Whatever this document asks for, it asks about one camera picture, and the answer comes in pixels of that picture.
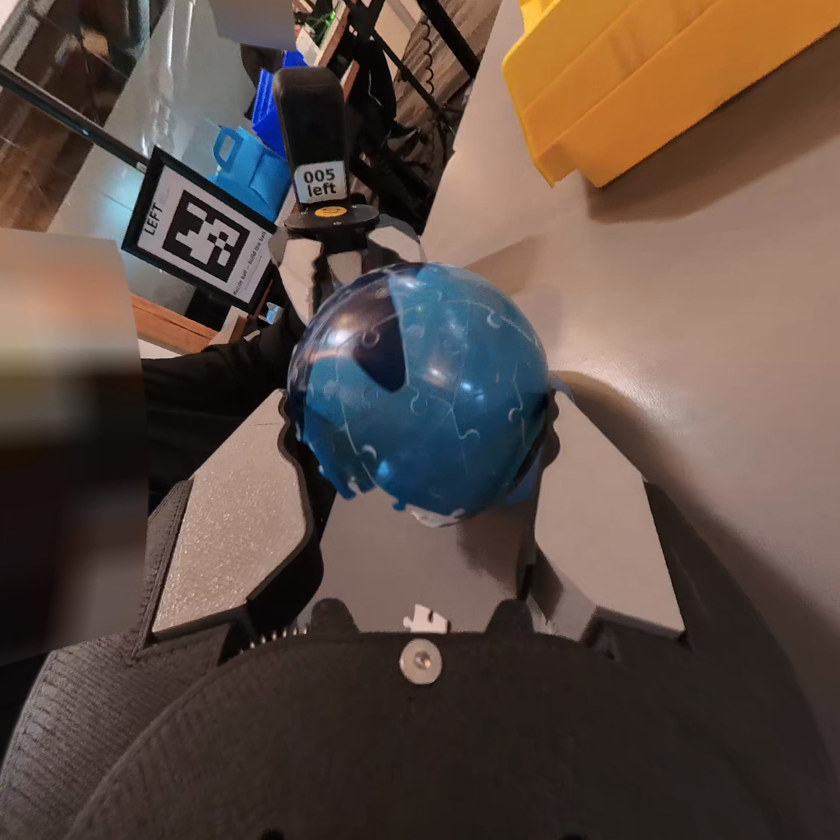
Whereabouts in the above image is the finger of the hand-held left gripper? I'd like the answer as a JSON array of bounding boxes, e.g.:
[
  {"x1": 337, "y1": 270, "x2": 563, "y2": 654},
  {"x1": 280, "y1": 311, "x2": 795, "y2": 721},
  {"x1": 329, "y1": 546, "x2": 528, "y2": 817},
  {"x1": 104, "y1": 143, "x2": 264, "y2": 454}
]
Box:
[
  {"x1": 268, "y1": 228, "x2": 330, "y2": 324},
  {"x1": 366, "y1": 218, "x2": 429, "y2": 271}
]

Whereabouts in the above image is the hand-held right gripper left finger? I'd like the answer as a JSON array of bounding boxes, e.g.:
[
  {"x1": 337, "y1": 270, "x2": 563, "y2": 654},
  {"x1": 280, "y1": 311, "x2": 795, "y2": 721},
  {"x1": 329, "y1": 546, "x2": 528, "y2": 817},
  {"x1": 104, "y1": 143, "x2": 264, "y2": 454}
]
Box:
[{"x1": 151, "y1": 388, "x2": 327, "y2": 642}]

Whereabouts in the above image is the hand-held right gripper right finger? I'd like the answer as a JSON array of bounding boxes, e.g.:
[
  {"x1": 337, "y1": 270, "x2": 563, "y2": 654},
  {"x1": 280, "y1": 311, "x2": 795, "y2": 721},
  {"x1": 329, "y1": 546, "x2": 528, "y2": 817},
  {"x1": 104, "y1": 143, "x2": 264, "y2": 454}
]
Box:
[{"x1": 517, "y1": 390, "x2": 688, "y2": 643}]

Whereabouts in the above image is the blue round ball stand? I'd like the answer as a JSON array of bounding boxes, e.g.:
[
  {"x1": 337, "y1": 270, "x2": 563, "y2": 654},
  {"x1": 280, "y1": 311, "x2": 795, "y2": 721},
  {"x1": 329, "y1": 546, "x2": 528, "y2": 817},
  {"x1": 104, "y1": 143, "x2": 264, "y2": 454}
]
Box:
[{"x1": 505, "y1": 387, "x2": 560, "y2": 508}]

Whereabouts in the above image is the blue puzzle ball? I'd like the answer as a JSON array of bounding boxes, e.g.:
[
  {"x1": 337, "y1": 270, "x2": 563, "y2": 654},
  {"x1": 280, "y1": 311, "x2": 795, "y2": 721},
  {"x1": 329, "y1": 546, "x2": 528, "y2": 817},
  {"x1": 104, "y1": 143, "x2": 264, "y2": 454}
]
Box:
[{"x1": 287, "y1": 262, "x2": 553, "y2": 530}]

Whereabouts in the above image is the white puzzle piece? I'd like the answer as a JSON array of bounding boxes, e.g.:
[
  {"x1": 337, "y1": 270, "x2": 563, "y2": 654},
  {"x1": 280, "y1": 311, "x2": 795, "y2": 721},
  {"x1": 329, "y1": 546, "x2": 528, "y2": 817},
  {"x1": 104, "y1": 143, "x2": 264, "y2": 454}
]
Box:
[{"x1": 402, "y1": 604, "x2": 451, "y2": 635}]

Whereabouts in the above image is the person's left forearm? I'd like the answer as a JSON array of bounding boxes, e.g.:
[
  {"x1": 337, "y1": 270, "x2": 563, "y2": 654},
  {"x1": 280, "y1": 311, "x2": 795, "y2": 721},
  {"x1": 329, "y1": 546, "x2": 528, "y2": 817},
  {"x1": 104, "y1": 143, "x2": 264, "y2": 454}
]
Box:
[{"x1": 141, "y1": 307, "x2": 311, "y2": 475}]

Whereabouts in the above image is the blue storage bin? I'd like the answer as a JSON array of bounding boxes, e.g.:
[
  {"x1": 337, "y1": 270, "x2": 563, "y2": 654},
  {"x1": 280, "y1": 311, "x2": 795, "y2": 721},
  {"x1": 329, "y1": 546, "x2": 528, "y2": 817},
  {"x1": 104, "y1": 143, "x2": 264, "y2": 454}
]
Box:
[{"x1": 251, "y1": 66, "x2": 309, "y2": 160}]

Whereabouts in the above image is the framed black-white marker sign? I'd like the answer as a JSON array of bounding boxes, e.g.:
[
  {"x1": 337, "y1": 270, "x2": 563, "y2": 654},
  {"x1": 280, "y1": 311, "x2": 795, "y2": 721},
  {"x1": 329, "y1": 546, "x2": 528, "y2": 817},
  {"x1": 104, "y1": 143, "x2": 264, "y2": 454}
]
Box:
[{"x1": 121, "y1": 147, "x2": 278, "y2": 313}]

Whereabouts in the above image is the yellow plastic storage bin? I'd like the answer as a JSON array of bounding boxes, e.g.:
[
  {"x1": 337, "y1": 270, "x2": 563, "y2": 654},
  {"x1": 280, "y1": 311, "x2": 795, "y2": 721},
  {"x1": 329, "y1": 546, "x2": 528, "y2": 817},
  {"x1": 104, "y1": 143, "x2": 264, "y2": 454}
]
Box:
[{"x1": 502, "y1": 0, "x2": 840, "y2": 189}]

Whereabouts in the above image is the blue bag with handle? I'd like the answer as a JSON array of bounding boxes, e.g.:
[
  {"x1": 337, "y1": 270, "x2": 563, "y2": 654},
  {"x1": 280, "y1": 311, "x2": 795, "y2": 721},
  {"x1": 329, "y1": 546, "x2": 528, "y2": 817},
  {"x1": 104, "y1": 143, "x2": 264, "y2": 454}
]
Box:
[{"x1": 210, "y1": 125, "x2": 294, "y2": 224}]

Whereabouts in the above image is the black metal frame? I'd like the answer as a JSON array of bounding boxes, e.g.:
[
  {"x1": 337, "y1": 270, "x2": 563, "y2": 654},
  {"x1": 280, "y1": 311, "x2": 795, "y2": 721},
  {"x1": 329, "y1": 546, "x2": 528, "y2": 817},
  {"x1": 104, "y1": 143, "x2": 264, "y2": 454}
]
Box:
[{"x1": 341, "y1": 0, "x2": 485, "y2": 232}]

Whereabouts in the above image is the black metal rail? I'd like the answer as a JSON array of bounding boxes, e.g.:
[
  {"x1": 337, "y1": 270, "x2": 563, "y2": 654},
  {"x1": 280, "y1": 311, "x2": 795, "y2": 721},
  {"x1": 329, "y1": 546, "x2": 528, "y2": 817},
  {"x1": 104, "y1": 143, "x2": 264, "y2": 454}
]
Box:
[{"x1": 0, "y1": 64, "x2": 153, "y2": 174}]

